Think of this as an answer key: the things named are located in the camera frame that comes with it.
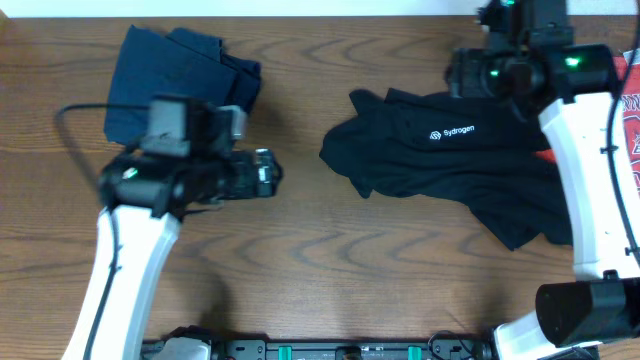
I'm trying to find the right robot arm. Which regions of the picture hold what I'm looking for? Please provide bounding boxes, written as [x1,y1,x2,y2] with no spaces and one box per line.
[447,0,639,359]

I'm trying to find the black t-shirt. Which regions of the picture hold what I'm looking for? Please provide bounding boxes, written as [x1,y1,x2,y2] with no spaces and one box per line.
[319,88,573,250]

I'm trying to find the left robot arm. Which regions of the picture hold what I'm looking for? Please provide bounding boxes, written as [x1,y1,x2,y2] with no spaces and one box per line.
[63,149,284,359]

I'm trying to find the folded navy blue trousers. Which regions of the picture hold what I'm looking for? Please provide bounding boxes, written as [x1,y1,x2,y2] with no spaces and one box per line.
[103,24,263,147]

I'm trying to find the red printed t-shirt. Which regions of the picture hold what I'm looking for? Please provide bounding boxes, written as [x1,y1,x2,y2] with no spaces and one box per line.
[562,46,639,181]

